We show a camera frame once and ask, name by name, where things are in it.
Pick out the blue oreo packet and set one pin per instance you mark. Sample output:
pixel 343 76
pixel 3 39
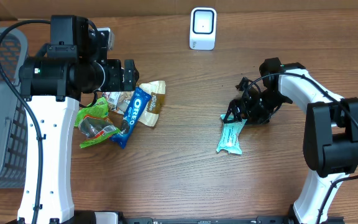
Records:
pixel 133 112

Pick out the beige pastry snack packet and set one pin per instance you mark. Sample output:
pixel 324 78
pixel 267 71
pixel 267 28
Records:
pixel 119 101

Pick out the white barcode scanner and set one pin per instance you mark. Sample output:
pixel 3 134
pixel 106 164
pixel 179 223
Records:
pixel 203 28

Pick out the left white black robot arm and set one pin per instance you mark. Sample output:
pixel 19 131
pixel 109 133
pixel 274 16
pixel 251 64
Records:
pixel 73 63

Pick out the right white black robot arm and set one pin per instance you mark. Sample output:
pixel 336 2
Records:
pixel 330 140

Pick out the white snack packet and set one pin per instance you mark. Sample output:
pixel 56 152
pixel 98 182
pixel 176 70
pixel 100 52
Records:
pixel 229 140

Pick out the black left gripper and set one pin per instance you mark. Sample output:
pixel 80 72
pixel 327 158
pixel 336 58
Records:
pixel 117 83

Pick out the green snack packet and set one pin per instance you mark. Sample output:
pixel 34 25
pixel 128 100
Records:
pixel 94 123

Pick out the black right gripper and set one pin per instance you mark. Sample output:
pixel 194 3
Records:
pixel 234 106

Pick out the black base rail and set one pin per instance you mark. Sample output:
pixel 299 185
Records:
pixel 213 220

